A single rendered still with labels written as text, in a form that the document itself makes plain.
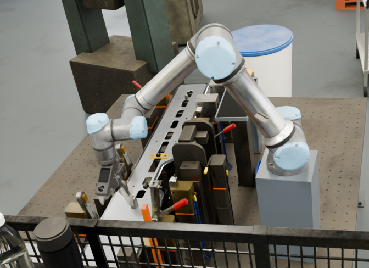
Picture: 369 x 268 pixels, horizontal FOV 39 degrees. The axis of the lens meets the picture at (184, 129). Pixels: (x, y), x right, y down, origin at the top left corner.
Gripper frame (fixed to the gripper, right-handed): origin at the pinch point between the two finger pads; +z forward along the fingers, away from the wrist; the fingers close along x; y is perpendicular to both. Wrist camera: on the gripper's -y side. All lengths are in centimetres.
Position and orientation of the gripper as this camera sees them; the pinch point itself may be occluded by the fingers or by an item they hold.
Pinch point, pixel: (116, 205)
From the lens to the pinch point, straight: 188.7
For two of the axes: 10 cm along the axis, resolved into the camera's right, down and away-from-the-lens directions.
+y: 2.4, -5.2, 8.2
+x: -9.6, 0.0, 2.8
